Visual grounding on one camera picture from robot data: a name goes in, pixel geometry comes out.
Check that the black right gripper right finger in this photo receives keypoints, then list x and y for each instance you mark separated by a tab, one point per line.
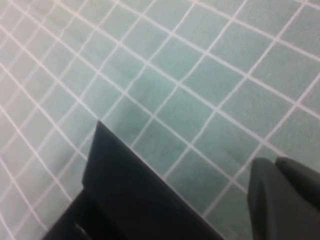
302	175

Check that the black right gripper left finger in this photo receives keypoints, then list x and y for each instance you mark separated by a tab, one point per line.
275	207

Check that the black printed glasses case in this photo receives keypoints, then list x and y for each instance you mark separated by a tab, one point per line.
130	195

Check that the green checked tablecloth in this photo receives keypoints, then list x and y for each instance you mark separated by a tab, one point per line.
175	75

